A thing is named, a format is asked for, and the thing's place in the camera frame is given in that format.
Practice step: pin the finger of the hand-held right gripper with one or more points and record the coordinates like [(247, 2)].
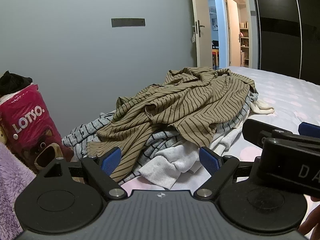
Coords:
[(310, 128), (252, 130)]

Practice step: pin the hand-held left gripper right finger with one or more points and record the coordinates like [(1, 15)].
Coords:
[(208, 161)]

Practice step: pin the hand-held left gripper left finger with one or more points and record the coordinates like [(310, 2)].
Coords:
[(111, 161)]

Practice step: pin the brown striped shirt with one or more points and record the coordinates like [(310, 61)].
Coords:
[(175, 105)]

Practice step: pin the person's right hand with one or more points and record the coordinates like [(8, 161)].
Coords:
[(311, 217)]

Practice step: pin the cream garment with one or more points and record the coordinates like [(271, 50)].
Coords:
[(262, 107)]

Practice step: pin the white garment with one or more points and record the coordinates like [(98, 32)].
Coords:
[(170, 162)]

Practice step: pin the grey striped garment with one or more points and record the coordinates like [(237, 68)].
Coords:
[(82, 135)]

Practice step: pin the bed with dotted sheet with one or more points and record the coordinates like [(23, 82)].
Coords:
[(280, 92)]

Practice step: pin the orange stool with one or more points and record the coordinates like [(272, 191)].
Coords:
[(215, 57)]

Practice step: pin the bookshelf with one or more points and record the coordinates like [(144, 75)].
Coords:
[(244, 42)]

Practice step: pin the black wardrobe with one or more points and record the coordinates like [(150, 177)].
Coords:
[(280, 42)]

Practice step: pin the white room door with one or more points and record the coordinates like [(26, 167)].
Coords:
[(201, 52)]

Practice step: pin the pink printed bag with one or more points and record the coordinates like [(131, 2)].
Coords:
[(27, 115)]

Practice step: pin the purple fleece jacket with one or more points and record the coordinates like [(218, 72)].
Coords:
[(12, 180)]

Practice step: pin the beige inner door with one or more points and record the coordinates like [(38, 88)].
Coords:
[(231, 30)]

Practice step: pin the black cloth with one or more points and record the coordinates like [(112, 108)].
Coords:
[(12, 82)]

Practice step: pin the grey wall plate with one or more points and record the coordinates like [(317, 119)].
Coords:
[(127, 22)]

